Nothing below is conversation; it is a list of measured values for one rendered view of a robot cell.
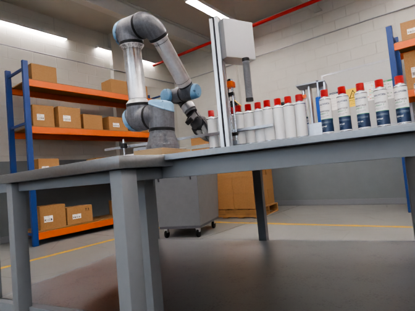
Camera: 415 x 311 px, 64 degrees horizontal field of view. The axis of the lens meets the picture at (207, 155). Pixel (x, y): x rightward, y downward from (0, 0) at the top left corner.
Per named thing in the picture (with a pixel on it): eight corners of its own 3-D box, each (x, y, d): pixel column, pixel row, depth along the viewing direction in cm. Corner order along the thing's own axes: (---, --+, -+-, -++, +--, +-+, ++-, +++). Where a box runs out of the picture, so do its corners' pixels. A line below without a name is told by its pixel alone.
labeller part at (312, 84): (326, 85, 165) (326, 83, 165) (324, 81, 155) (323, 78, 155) (299, 91, 171) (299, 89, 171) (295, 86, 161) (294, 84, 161)
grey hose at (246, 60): (254, 101, 158) (250, 58, 159) (252, 100, 154) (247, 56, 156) (247, 102, 159) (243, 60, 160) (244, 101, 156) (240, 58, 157)
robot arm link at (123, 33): (144, 129, 149) (131, 8, 148) (121, 133, 158) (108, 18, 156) (161, 129, 160) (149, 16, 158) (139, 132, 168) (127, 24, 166)
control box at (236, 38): (255, 59, 161) (252, 21, 162) (226, 56, 153) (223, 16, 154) (244, 66, 170) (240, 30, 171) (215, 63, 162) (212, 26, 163)
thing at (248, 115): (257, 144, 169) (253, 104, 170) (255, 143, 164) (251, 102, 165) (247, 144, 171) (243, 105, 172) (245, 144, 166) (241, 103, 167)
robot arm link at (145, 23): (159, 0, 147) (205, 90, 175) (141, 8, 153) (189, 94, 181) (146, 12, 140) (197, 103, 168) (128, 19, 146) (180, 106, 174)
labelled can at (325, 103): (335, 133, 151) (330, 89, 153) (333, 132, 147) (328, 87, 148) (323, 135, 154) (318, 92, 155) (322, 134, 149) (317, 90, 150)
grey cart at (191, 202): (182, 227, 478) (176, 161, 483) (223, 226, 457) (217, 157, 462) (152, 241, 394) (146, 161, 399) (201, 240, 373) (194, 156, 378)
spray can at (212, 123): (221, 147, 176) (217, 110, 177) (215, 147, 172) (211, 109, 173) (213, 149, 179) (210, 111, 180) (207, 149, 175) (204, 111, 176)
